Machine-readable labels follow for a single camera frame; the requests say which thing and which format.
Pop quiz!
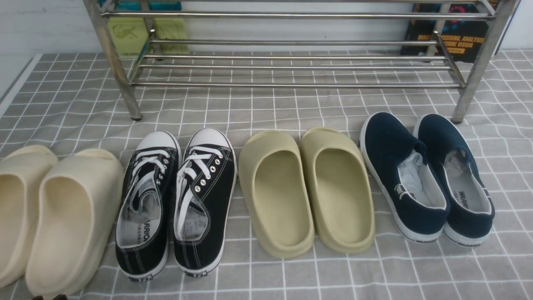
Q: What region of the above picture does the navy slip-on shoe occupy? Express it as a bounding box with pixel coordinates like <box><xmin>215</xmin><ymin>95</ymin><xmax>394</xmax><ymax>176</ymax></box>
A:
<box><xmin>413</xmin><ymin>114</ymin><xmax>496</xmax><ymax>248</ymax></box>
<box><xmin>359</xmin><ymin>112</ymin><xmax>451</xmax><ymax>243</ymax></box>

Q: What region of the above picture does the stainless steel shoe rack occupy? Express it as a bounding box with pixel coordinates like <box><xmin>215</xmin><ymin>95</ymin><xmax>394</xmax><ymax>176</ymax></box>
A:
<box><xmin>83</xmin><ymin>0</ymin><xmax>518</xmax><ymax>124</ymax></box>

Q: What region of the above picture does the olive slipper left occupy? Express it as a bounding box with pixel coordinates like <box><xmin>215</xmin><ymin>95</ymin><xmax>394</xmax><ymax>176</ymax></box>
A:
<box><xmin>238</xmin><ymin>130</ymin><xmax>315</xmax><ymax>259</ymax></box>

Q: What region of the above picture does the olive slipper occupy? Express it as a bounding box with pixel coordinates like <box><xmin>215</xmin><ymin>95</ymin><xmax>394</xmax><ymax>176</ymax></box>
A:
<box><xmin>299</xmin><ymin>127</ymin><xmax>375</xmax><ymax>254</ymax></box>
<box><xmin>238</xmin><ymin>130</ymin><xmax>315</xmax><ymax>259</ymax></box>

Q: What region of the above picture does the black canvas sneaker right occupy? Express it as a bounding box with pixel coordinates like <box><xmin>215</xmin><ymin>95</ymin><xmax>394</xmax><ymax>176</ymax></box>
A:
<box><xmin>172</xmin><ymin>128</ymin><xmax>237</xmax><ymax>278</ymax></box>

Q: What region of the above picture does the black canvas sneaker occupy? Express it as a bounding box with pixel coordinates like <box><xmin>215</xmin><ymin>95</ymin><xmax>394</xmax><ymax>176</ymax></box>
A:
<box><xmin>172</xmin><ymin>128</ymin><xmax>237</xmax><ymax>278</ymax></box>
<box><xmin>115</xmin><ymin>131</ymin><xmax>181</xmax><ymax>283</ymax></box>

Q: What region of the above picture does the olive slipper right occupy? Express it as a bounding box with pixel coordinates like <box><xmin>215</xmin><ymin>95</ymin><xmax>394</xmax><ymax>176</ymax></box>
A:
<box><xmin>299</xmin><ymin>127</ymin><xmax>375</xmax><ymax>254</ymax></box>

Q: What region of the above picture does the black canvas sneaker left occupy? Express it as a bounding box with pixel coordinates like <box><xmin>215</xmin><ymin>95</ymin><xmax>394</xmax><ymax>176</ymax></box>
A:
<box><xmin>115</xmin><ymin>131</ymin><xmax>181</xmax><ymax>283</ymax></box>

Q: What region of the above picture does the cream slipper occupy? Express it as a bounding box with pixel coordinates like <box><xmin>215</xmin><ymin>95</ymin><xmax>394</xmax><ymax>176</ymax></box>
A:
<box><xmin>25</xmin><ymin>148</ymin><xmax>124</xmax><ymax>300</ymax></box>
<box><xmin>0</xmin><ymin>145</ymin><xmax>59</xmax><ymax>287</ymax></box>

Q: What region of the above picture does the grey checked tablecloth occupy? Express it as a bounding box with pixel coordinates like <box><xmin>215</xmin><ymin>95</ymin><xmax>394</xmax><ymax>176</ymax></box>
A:
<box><xmin>1</xmin><ymin>49</ymin><xmax>533</xmax><ymax>300</ymax></box>

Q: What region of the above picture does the black machine vision book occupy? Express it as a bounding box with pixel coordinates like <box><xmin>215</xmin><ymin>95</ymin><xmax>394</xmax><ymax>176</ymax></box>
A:
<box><xmin>400</xmin><ymin>2</ymin><xmax>488</xmax><ymax>63</ymax></box>

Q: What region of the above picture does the cream slipper far left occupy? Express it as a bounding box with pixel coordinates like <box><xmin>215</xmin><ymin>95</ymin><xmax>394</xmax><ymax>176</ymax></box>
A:
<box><xmin>0</xmin><ymin>145</ymin><xmax>59</xmax><ymax>287</ymax></box>

